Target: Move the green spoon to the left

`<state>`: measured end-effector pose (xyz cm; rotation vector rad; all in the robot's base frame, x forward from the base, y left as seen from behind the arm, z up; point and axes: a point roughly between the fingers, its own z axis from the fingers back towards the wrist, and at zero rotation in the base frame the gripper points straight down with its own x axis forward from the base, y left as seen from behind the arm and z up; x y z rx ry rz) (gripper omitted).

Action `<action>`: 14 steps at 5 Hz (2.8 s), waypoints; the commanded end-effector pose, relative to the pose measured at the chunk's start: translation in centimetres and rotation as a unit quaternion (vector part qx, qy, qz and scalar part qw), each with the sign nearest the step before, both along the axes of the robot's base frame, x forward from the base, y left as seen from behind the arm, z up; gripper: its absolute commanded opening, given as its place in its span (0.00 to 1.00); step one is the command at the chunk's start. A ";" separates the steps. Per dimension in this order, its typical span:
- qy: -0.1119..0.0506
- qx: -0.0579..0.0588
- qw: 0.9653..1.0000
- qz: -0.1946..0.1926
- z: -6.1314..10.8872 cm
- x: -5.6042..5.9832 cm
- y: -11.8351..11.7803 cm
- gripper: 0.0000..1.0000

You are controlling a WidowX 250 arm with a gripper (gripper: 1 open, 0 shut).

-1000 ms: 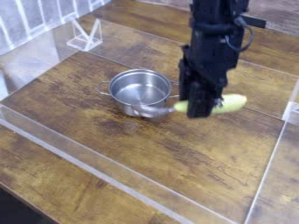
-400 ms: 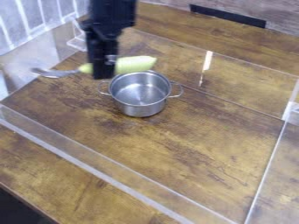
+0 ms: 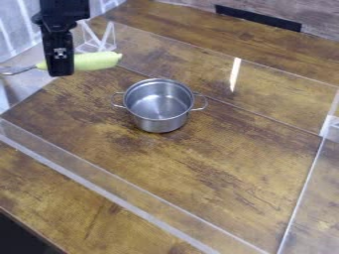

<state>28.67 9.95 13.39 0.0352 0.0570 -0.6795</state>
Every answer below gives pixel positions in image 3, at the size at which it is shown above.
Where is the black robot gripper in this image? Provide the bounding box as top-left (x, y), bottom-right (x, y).
top-left (32, 0), bottom-right (89, 76)

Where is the green handled metal spoon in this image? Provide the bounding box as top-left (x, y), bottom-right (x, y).
top-left (0, 52), bottom-right (122, 75)

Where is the small stainless steel pot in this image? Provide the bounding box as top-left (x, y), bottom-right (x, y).
top-left (110, 78), bottom-right (208, 133)

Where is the clear acrylic triangle bracket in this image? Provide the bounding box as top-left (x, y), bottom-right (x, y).
top-left (73, 20), bottom-right (117, 62)

